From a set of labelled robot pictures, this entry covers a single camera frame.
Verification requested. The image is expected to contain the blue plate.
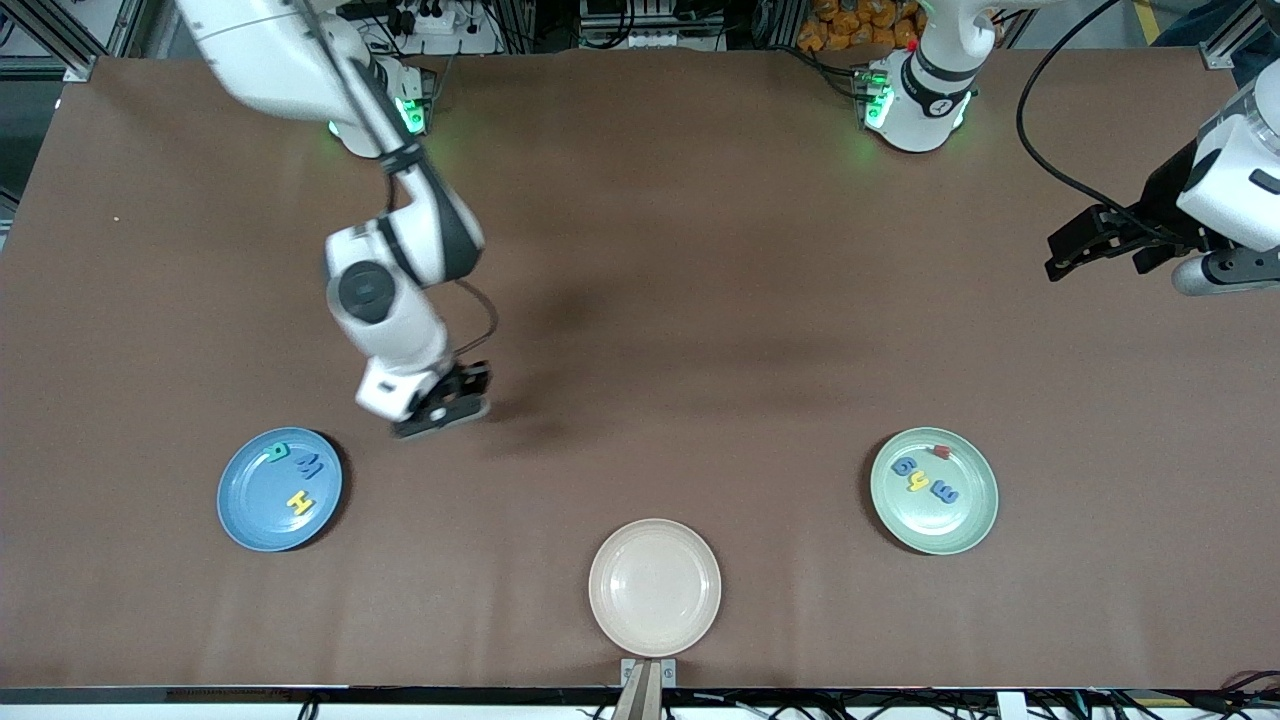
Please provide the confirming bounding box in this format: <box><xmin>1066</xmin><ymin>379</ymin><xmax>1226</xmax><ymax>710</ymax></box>
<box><xmin>217</xmin><ymin>427</ymin><xmax>344</xmax><ymax>553</ymax></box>

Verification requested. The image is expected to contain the beige plate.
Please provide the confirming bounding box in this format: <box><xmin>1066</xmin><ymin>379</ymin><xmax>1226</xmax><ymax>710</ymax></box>
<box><xmin>588</xmin><ymin>518</ymin><xmax>723</xmax><ymax>658</ymax></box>

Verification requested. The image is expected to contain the green plate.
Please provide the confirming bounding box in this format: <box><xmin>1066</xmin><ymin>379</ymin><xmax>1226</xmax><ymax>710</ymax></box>
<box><xmin>869</xmin><ymin>427</ymin><xmax>999</xmax><ymax>556</ymax></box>

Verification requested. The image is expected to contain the pile of orange objects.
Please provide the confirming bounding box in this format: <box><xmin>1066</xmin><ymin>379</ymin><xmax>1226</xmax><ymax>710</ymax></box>
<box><xmin>797</xmin><ymin>0</ymin><xmax>926</xmax><ymax>53</ymax></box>

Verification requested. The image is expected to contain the white power strip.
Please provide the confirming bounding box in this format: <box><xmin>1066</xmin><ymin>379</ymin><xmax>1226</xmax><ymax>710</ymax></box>
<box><xmin>385</xmin><ymin>0</ymin><xmax>471</xmax><ymax>36</ymax></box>

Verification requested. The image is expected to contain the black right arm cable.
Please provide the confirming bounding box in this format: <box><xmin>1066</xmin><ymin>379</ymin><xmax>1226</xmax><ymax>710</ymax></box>
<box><xmin>290</xmin><ymin>0</ymin><xmax>500</xmax><ymax>363</ymax></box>

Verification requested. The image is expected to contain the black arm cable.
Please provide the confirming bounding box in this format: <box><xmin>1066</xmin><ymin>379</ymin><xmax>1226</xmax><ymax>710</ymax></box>
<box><xmin>1016</xmin><ymin>0</ymin><xmax>1201</xmax><ymax>241</ymax></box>
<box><xmin>290</xmin><ymin>0</ymin><xmax>500</xmax><ymax>363</ymax></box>

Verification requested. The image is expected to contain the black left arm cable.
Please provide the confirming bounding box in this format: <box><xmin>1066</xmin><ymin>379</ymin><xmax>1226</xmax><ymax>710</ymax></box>
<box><xmin>1016</xmin><ymin>0</ymin><xmax>1201</xmax><ymax>241</ymax></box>

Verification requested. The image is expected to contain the aluminium frame post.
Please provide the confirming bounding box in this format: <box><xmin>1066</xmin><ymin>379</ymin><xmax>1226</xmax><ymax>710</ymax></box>
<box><xmin>0</xmin><ymin>0</ymin><xmax>111</xmax><ymax>83</ymax></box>
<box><xmin>1200</xmin><ymin>0</ymin><xmax>1280</xmax><ymax>71</ymax></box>

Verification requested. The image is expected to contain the metal mount bracket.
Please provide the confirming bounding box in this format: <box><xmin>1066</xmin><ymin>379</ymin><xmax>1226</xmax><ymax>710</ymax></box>
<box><xmin>620</xmin><ymin>657</ymin><xmax>678</xmax><ymax>720</ymax></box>

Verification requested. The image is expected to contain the black table edge rail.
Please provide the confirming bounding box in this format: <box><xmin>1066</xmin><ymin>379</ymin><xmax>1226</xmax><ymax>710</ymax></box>
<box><xmin>0</xmin><ymin>686</ymin><xmax>1280</xmax><ymax>707</ymax></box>

